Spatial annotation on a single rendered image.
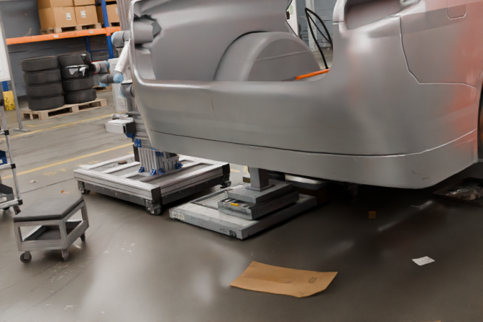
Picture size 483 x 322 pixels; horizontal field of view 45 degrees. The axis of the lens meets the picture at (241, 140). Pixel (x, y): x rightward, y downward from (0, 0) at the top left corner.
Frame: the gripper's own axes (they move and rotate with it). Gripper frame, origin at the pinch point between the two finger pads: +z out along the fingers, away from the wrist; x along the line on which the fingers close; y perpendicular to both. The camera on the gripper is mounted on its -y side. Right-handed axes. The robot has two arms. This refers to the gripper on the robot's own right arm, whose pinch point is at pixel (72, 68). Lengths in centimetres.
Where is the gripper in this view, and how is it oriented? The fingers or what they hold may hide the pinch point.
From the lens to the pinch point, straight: 443.1
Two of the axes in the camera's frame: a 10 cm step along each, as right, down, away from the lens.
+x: -8.5, -1.6, 5.0
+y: -0.1, 9.6, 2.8
